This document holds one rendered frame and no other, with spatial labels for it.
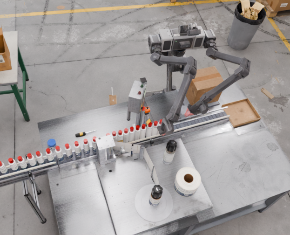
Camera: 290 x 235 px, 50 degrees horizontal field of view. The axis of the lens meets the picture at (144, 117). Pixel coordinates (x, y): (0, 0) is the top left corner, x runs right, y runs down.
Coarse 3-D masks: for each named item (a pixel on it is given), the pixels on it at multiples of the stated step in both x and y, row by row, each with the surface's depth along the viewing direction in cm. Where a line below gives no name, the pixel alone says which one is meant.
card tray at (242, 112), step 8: (224, 104) 314; (232, 104) 318; (240, 104) 319; (248, 104) 320; (232, 112) 312; (240, 112) 313; (248, 112) 314; (256, 112) 311; (232, 120) 307; (240, 120) 308; (248, 120) 308; (256, 120) 309
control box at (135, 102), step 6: (138, 84) 239; (144, 84) 240; (132, 90) 235; (138, 90) 236; (144, 90) 237; (132, 96) 232; (138, 96) 233; (132, 102) 237; (138, 102) 235; (132, 108) 243; (138, 108) 241
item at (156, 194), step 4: (152, 188) 226; (156, 188) 224; (160, 188) 224; (152, 192) 227; (156, 192) 223; (160, 192) 223; (152, 196) 235; (156, 196) 226; (160, 196) 229; (148, 200) 245; (152, 200) 234; (156, 200) 232; (152, 204) 240; (156, 204) 239
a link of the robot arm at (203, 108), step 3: (204, 96) 262; (201, 99) 264; (204, 102) 265; (207, 102) 268; (201, 105) 264; (204, 105) 263; (201, 108) 263; (204, 108) 262; (207, 108) 262; (201, 111) 263; (204, 111) 263; (207, 111) 264
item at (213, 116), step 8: (224, 112) 306; (192, 120) 297; (200, 120) 298; (208, 120) 299; (216, 120) 300; (176, 128) 291; (160, 136) 284; (72, 152) 268; (64, 160) 263; (72, 160) 264
